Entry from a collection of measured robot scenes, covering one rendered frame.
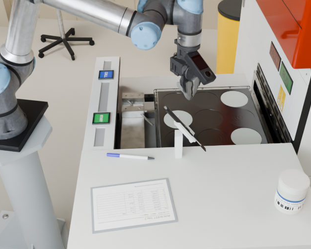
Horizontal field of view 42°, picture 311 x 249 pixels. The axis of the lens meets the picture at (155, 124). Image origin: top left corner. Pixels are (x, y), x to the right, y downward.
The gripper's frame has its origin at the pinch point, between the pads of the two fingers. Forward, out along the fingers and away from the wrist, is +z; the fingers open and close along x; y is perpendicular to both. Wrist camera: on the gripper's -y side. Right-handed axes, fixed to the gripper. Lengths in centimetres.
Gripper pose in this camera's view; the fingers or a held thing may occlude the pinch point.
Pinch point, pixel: (191, 97)
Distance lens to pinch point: 140.6
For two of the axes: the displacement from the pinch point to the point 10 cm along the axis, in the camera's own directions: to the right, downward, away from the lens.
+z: 0.2, 7.7, 6.4
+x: -7.8, 4.1, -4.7
